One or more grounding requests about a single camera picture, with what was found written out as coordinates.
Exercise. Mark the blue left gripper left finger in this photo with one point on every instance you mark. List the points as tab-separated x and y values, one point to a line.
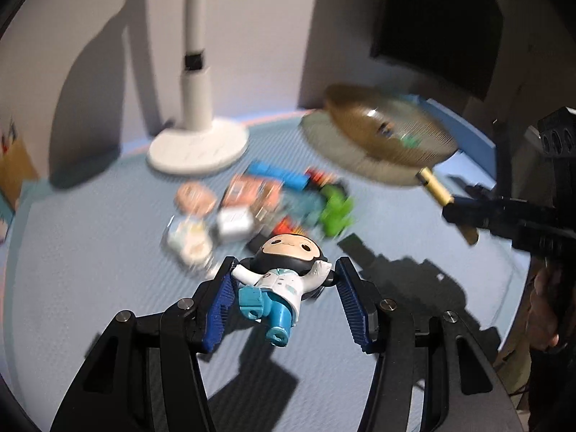
219	298

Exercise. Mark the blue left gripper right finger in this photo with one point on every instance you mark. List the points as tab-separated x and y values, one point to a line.
359	307

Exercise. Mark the white coat boy figurine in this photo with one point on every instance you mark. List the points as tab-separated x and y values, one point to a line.
272	284

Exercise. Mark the clear plastic box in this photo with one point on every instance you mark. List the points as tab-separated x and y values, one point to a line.
188	238

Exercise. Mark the white charger plug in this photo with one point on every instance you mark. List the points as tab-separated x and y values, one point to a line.
234	223

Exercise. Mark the green frog toy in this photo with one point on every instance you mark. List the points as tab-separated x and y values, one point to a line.
336	215

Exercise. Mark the light blue plastic toy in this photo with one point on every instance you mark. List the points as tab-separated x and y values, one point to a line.
303	207

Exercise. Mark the pink oval tag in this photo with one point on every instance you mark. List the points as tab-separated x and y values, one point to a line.
195	199

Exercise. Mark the pink small carton box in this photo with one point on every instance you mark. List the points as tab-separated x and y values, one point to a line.
258	194

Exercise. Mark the black haired doll figure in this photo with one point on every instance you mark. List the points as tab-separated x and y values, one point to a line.
319	179

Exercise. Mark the blue rectangular lighter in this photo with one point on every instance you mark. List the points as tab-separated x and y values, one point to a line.
295	181

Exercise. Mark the teal plastic leaf toy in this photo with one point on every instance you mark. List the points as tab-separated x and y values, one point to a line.
409	141

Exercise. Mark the person right hand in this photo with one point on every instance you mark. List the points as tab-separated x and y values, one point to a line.
545	325

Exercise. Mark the white desk lamp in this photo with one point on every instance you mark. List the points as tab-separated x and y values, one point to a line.
204	144

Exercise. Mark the amber glass bowl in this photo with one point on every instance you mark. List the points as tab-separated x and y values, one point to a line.
375	122

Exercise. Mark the black computer monitor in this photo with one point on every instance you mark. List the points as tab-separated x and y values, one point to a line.
453	41

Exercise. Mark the brown pencil holder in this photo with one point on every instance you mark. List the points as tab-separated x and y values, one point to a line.
16	166

